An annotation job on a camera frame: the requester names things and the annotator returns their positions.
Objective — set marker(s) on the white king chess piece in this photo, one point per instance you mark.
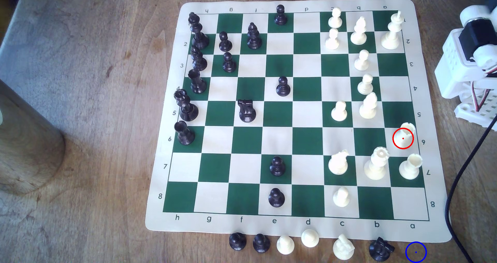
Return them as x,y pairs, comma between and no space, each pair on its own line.
391,37

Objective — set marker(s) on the white pawn chess piece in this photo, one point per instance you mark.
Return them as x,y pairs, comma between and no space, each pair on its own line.
332,41
341,199
365,86
362,62
310,239
339,113
285,246
335,20

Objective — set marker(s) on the white queen chess piece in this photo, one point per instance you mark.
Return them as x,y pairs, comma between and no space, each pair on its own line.
376,167

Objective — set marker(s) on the black pawn chess piece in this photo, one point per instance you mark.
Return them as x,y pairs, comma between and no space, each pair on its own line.
261,244
277,167
276,199
237,242
229,64
225,43
280,17
283,88

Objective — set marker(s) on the white rook chess piece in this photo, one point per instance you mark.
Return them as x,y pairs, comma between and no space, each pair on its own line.
410,169
406,132

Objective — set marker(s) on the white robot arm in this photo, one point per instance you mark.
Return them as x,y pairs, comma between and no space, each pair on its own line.
454,64

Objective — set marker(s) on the green and cream chess mat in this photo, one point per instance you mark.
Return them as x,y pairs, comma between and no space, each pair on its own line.
306,138

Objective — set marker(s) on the black bishop chess piece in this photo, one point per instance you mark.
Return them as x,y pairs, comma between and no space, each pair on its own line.
199,61
254,37

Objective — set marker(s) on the round wooden post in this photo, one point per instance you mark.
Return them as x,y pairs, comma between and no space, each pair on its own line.
27,146

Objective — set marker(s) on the black knight chess piece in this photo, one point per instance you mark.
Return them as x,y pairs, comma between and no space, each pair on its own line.
380,249
247,112

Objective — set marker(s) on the black queen chess piece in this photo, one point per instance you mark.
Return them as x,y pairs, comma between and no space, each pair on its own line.
187,109

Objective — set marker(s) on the white knight chess piece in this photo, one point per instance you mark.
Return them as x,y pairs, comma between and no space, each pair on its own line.
338,165
343,249

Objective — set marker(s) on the white bishop chess piece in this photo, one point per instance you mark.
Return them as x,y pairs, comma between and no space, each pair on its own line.
358,34
368,108

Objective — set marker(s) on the black rook chess piece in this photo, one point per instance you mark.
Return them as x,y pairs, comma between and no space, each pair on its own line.
184,134
197,83

